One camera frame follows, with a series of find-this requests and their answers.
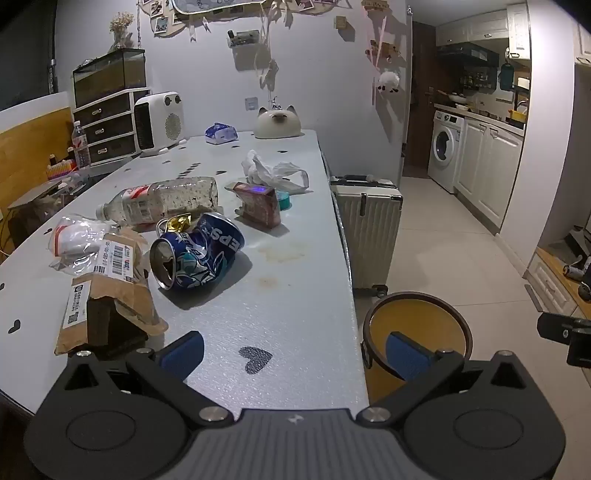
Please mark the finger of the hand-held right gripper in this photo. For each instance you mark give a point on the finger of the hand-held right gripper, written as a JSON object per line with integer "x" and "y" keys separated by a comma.
{"x": 556, "y": 327}

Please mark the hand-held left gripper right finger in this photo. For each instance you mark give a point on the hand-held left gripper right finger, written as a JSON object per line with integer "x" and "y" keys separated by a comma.
{"x": 406, "y": 360}

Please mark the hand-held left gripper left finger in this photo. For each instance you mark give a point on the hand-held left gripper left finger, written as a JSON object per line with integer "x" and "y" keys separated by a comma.
{"x": 182, "y": 354}

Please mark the yellow trash bin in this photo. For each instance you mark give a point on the yellow trash bin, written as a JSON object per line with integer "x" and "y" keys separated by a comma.
{"x": 415, "y": 323}

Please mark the brown cardboard package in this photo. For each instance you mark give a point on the brown cardboard package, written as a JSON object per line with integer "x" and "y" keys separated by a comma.
{"x": 115, "y": 286}

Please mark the crushed blue soda can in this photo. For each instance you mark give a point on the crushed blue soda can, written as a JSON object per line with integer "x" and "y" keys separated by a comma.
{"x": 198, "y": 258}

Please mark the gold foil wrapper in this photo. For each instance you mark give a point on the gold foil wrapper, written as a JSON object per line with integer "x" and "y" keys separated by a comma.
{"x": 178, "y": 224}

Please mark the clear plastic bottle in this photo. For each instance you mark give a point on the clear plastic bottle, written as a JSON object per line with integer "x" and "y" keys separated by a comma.
{"x": 171, "y": 198}

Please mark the clear plastic bag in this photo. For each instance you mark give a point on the clear plastic bag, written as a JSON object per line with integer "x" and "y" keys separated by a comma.
{"x": 74, "y": 237}

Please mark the red paper box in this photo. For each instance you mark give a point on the red paper box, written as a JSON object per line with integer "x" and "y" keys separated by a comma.
{"x": 258, "y": 207}

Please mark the teal tape roll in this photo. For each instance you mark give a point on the teal tape roll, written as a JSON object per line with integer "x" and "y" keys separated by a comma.
{"x": 284, "y": 201}

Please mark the low white cabinet wooden top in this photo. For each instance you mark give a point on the low white cabinet wooden top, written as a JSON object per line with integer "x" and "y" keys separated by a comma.
{"x": 551, "y": 281}

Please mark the white ribbed suitcase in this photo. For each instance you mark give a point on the white ribbed suitcase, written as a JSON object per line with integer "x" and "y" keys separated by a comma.
{"x": 367, "y": 230}

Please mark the white kitchen base cabinet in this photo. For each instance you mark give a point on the white kitchen base cabinet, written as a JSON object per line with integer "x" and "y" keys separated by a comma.
{"x": 487, "y": 170}

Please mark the brown cardboard box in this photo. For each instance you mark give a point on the brown cardboard box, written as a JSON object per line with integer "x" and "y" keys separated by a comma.
{"x": 34, "y": 207}

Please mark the white washing machine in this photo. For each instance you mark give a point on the white washing machine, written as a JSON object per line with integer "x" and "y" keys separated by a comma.
{"x": 445, "y": 147}

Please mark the yellow kitchen container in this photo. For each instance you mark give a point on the yellow kitchen container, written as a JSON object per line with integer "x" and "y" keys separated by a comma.
{"x": 517, "y": 116}

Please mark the set of coloured pens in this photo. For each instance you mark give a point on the set of coloured pens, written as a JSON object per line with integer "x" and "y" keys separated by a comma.
{"x": 61, "y": 170}

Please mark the blue white tissue pack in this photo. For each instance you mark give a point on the blue white tissue pack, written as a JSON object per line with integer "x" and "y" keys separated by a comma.
{"x": 220, "y": 134}

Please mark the water bottle with red label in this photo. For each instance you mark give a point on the water bottle with red label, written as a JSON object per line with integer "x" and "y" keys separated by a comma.
{"x": 81, "y": 147}

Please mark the white space heater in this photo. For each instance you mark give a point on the white space heater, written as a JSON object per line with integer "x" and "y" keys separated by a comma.
{"x": 159, "y": 122}

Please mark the white drawer cabinet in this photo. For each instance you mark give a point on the white drawer cabinet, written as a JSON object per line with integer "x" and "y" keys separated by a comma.
{"x": 108, "y": 127}

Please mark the white cat-shaped container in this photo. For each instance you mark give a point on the white cat-shaped container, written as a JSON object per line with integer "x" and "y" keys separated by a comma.
{"x": 277, "y": 124}

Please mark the frying pan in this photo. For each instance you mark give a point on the frying pan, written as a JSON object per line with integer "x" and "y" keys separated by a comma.
{"x": 455, "y": 97}

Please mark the teal hanging bag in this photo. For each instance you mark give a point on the teal hanging bag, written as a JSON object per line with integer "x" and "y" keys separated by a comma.
{"x": 506, "y": 76}

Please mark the brown wooden door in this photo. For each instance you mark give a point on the brown wooden door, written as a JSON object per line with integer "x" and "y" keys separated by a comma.
{"x": 421, "y": 101}

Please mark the wooden bed headboard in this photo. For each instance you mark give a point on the wooden bed headboard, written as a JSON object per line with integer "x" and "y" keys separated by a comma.
{"x": 32, "y": 143}

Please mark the white plush sheep toy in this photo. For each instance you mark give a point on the white plush sheep toy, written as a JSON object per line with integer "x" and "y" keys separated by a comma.
{"x": 388, "y": 83}

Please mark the black range hood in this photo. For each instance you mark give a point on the black range hood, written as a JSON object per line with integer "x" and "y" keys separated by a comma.
{"x": 468, "y": 54}

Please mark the glass fish tank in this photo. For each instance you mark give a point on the glass fish tank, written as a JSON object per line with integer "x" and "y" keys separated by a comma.
{"x": 108, "y": 76}

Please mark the dried flower bouquet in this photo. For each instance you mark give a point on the dried flower bouquet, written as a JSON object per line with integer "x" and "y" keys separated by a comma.
{"x": 121, "y": 25}

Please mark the white wall socket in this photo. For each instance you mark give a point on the white wall socket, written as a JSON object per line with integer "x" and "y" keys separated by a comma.
{"x": 251, "y": 103}

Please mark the white kitchen wall cabinet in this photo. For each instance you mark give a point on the white kitchen wall cabinet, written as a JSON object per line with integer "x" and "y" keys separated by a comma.
{"x": 480, "y": 23}

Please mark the small wooden wall shelf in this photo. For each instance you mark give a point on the small wooden wall shelf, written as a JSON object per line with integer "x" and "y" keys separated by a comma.
{"x": 242, "y": 38}

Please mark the wall photo display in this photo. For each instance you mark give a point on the wall photo display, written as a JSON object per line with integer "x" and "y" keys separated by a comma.
{"x": 203, "y": 7}

